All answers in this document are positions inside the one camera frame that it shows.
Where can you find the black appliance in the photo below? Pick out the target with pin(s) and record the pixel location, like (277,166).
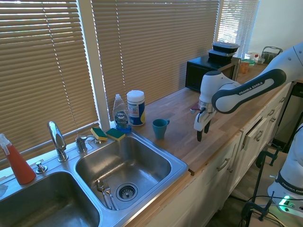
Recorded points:
(291,113)

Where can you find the black metal clamp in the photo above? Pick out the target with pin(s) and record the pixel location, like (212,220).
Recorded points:
(262,210)
(272,154)

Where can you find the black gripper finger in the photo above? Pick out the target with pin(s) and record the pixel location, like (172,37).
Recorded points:
(199,136)
(207,127)

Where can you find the white kitchen cabinet unit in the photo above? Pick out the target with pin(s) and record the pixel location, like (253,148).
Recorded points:
(213,184)

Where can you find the chrome kitchen faucet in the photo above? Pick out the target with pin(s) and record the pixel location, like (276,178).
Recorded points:
(57,139)

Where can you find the chrome side sprayer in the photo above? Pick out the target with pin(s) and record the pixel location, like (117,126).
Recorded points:
(81,143)

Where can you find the yellow green sponge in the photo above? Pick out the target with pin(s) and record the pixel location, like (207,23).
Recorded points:
(115,134)
(99,134)

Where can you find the teal ceramic mug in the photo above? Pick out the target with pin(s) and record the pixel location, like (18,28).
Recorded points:
(159,129)

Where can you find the black microwave oven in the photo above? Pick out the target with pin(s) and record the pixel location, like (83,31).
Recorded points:
(196,73)

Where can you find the red spray bottle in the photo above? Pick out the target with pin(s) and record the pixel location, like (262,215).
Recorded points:
(20,166)

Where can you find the metal sink drain strainer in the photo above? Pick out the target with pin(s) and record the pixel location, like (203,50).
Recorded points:
(126,191)

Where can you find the black plastic food container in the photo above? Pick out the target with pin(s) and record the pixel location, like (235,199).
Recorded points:
(225,48)
(219,58)

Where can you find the small chrome sink knob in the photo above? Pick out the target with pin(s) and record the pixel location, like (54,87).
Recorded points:
(41,167)

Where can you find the white wipes canister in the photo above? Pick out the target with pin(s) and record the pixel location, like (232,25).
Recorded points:
(136,108)

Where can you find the narrow white window blind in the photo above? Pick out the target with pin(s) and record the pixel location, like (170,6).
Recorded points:
(236,23)

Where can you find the wide tan window blind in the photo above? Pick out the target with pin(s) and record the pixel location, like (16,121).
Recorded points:
(35,71)
(154,47)

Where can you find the orange tub with green lid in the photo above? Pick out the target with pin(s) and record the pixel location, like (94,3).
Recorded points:
(244,67)

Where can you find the blue dish soap bottle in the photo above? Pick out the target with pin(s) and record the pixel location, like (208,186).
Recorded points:
(121,117)

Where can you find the stainless steel double sink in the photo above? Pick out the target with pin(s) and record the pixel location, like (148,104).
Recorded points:
(144,165)

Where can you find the clear plastic container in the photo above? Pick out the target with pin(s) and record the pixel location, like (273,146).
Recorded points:
(252,56)

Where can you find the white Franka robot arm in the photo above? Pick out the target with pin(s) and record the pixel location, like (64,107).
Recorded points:
(251,91)

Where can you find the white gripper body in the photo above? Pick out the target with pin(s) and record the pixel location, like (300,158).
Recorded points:
(200,121)

